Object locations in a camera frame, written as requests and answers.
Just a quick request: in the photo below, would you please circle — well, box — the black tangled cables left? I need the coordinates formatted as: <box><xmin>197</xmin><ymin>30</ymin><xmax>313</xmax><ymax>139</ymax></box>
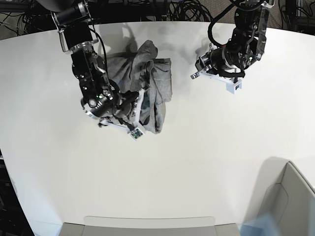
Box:
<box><xmin>0</xmin><ymin>0</ymin><xmax>55</xmax><ymax>34</ymax></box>

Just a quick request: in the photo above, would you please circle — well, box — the grey T-shirt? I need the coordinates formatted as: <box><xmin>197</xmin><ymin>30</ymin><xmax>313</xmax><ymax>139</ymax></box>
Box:
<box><xmin>107</xmin><ymin>40</ymin><xmax>172</xmax><ymax>134</ymax></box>

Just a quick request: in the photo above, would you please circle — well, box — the black coiled cable bundle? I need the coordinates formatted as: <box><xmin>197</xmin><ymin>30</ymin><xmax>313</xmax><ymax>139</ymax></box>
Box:
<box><xmin>167</xmin><ymin>0</ymin><xmax>216</xmax><ymax>23</ymax></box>

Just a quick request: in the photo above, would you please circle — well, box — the black robot arm image-left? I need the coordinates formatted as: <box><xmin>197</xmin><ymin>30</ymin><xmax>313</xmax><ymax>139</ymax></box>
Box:
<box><xmin>39</xmin><ymin>0</ymin><xmax>145</xmax><ymax>133</ymax></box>

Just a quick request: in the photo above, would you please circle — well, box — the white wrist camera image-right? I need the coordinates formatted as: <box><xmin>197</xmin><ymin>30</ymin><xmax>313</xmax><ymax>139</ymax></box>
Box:
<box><xmin>226</xmin><ymin>80</ymin><xmax>242</xmax><ymax>94</ymax></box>

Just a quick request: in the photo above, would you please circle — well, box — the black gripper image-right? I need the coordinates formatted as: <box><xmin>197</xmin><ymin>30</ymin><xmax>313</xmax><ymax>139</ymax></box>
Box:
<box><xmin>190</xmin><ymin>47</ymin><xmax>245</xmax><ymax>84</ymax></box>

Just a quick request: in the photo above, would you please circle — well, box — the blue blurred object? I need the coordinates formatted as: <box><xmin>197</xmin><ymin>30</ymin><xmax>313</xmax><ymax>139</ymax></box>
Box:
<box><xmin>239</xmin><ymin>214</ymin><xmax>280</xmax><ymax>236</ymax></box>

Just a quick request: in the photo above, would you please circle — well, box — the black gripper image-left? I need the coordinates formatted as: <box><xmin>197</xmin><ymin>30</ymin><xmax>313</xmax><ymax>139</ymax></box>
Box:
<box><xmin>98</xmin><ymin>88</ymin><xmax>146</xmax><ymax>130</ymax></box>

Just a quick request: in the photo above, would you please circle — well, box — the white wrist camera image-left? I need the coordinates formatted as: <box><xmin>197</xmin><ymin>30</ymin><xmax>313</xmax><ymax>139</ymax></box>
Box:
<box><xmin>128</xmin><ymin>127</ymin><xmax>145</xmax><ymax>141</ymax></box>

